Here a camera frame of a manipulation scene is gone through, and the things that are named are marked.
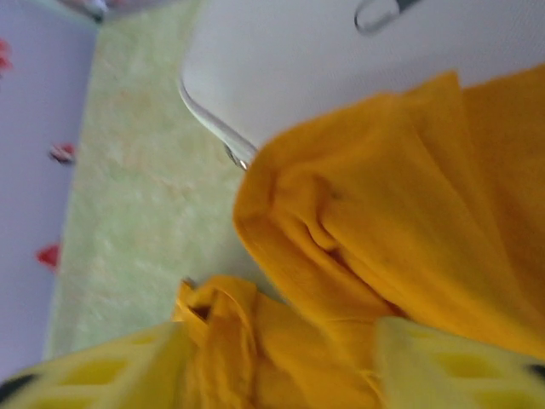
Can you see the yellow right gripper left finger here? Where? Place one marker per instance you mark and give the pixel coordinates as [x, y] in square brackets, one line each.
[85, 379]

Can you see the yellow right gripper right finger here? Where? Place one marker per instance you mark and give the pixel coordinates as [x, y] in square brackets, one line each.
[447, 375]

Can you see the yellow-orange t-shirt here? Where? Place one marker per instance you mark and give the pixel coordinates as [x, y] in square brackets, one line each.
[383, 191]

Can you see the white plastic box with lid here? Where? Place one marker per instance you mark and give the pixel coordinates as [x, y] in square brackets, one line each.
[277, 64]

